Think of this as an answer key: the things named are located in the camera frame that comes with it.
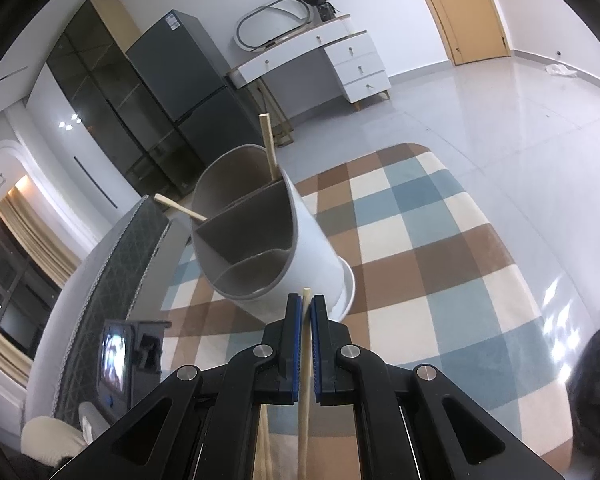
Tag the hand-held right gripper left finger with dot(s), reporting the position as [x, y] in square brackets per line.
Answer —
[293, 350]

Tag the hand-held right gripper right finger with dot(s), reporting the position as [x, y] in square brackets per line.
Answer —
[318, 350]

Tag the wooden chopstick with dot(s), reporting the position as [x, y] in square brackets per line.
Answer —
[303, 435]
[180, 207]
[266, 442]
[267, 145]

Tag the white round utensil holder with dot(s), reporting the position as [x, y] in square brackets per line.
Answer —
[312, 240]

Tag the grey quilted bed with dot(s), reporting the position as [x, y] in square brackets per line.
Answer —
[110, 270]

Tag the checked brown blue rug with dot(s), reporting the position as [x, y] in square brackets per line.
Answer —
[430, 270]

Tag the dark window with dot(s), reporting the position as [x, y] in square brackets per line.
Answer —
[15, 300]

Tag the beige curtain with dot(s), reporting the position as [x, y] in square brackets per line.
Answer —
[35, 230]

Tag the white wardrobe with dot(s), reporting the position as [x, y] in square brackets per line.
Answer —
[70, 155]

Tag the dark glass cabinet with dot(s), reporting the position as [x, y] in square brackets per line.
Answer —
[105, 90]

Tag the person's dark clothing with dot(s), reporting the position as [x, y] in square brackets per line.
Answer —
[597, 385]

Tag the grey refrigerator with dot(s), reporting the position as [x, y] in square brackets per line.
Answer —
[190, 75]

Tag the white dresser desk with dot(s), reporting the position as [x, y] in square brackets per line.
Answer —
[355, 67]

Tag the oval toy track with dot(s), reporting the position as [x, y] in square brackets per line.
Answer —
[260, 20]

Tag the black bag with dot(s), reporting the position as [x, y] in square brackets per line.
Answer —
[326, 11]

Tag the white cloth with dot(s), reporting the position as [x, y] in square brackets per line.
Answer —
[560, 70]

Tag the wooden door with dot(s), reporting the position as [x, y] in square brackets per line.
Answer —
[465, 10]

